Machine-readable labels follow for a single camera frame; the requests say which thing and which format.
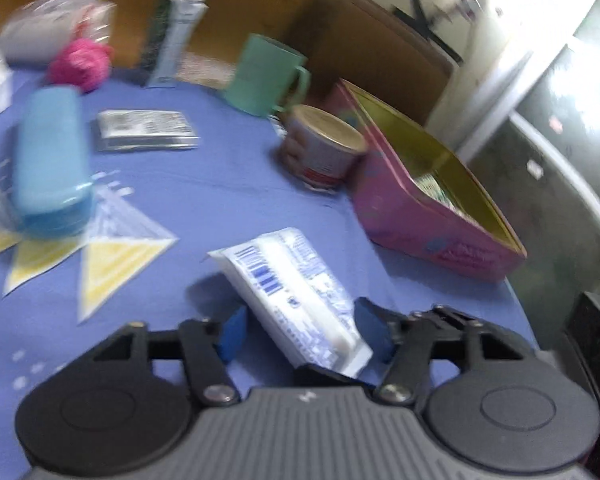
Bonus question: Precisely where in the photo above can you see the white tissue packet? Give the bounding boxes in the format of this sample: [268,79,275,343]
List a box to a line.
[208,228,373,378]

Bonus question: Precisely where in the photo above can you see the yellow white paper triangles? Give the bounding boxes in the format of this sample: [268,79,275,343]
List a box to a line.
[0,170,178,323]

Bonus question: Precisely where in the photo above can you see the pink macaron biscuit tin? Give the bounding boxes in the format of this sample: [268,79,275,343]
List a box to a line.
[324,80,528,282]

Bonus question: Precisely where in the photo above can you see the blue tablecloth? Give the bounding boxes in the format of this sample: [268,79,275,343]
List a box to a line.
[0,66,539,478]

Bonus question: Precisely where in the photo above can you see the blue glasses case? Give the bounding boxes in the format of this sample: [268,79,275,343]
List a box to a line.
[12,84,94,240]

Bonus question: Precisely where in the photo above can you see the small printed snack packet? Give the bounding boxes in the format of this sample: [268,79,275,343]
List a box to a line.
[97,110,199,151]

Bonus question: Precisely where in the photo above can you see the green plastic mug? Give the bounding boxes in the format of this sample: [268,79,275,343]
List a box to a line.
[222,34,311,117]

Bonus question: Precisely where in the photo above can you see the pink yarn ball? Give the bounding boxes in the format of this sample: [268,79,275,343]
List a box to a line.
[46,38,112,93]

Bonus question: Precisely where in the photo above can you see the green white drink carton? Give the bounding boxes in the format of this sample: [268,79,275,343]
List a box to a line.
[137,0,208,88]

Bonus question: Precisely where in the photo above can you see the clear plastic bag bundle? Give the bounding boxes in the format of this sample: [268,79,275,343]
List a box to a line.
[0,0,117,65]

